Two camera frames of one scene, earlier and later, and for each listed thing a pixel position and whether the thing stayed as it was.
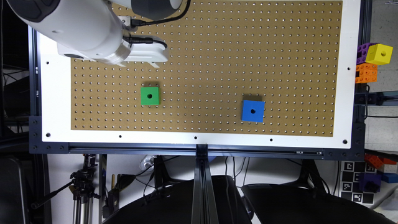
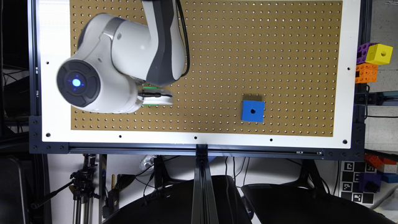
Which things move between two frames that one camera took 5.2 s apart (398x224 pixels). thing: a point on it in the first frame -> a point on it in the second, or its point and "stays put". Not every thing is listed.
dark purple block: (370, 182) stays put
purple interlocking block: (362, 51) stays put
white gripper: (150, 53) -> (155, 96)
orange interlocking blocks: (368, 73) stays put
